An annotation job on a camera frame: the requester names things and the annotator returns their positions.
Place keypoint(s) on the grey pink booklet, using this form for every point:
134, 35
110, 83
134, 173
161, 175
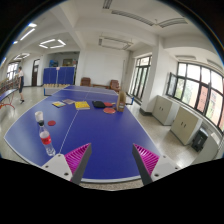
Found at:
68, 101

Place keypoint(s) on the brown armchair left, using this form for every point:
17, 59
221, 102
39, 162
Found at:
85, 81

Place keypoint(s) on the beige cabinet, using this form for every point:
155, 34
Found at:
165, 110
185, 125

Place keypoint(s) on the person in dark clothes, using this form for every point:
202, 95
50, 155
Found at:
21, 83

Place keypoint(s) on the folded blue tennis table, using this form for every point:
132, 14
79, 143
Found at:
58, 75

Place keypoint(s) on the beige cabinet near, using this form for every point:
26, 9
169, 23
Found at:
185, 125

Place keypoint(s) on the brown paper bag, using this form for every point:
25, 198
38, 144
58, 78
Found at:
121, 102

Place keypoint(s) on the white paper cup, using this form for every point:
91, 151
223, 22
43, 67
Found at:
39, 116

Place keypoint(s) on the black table tennis paddle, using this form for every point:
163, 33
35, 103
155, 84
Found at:
98, 104

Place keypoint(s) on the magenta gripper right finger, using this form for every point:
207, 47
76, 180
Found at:
151, 166

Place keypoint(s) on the black waste bin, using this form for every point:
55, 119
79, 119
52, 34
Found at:
199, 139

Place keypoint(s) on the blue table at left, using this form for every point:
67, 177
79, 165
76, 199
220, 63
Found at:
6, 98

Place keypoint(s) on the colourful small book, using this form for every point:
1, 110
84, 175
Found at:
58, 104

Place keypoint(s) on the small red disc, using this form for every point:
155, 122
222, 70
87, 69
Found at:
51, 123

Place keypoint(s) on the yellow book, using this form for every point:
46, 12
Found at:
81, 105

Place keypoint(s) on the brown armchair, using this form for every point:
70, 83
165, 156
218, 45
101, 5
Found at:
85, 81
114, 85

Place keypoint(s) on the red table tennis paddle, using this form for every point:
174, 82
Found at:
109, 110

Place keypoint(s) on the brown armchair right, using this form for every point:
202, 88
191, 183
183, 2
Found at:
114, 85

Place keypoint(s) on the clear plastic water bottle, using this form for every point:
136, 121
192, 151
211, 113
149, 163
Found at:
46, 139

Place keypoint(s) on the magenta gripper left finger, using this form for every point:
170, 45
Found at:
70, 166

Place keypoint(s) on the beige cabinet far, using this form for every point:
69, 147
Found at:
165, 110

